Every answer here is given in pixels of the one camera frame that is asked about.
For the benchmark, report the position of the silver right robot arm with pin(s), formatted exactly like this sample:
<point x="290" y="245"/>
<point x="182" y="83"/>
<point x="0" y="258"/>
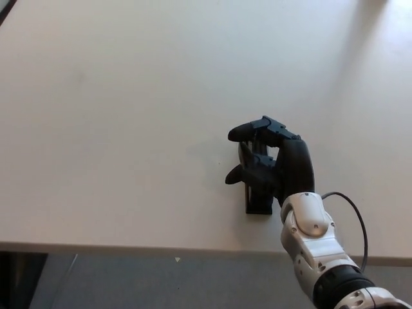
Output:
<point x="322" y="244"/>

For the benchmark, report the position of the black desk stapler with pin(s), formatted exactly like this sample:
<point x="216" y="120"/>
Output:
<point x="257" y="206"/>

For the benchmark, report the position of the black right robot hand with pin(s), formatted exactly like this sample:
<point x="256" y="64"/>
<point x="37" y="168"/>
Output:
<point x="294" y="167"/>

